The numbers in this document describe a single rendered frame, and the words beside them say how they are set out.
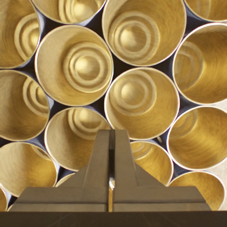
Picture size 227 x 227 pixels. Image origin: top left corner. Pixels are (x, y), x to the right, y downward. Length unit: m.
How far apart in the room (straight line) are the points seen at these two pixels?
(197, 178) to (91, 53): 0.22
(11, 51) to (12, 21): 0.03
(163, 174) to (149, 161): 0.05
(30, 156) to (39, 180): 0.04
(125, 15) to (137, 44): 0.04
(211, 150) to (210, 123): 0.04
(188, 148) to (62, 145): 0.16
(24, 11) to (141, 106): 0.18
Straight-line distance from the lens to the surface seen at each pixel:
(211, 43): 0.22
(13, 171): 0.24
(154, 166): 0.23
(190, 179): 0.28
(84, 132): 0.25
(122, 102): 0.23
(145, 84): 0.23
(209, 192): 0.25
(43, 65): 0.18
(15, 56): 0.24
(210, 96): 0.20
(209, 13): 0.26
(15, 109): 0.24
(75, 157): 0.20
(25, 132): 0.21
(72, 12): 0.24
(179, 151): 0.22
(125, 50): 0.23
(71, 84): 0.23
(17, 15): 0.25
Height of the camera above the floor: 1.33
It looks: 73 degrees down
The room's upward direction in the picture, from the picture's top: 178 degrees counter-clockwise
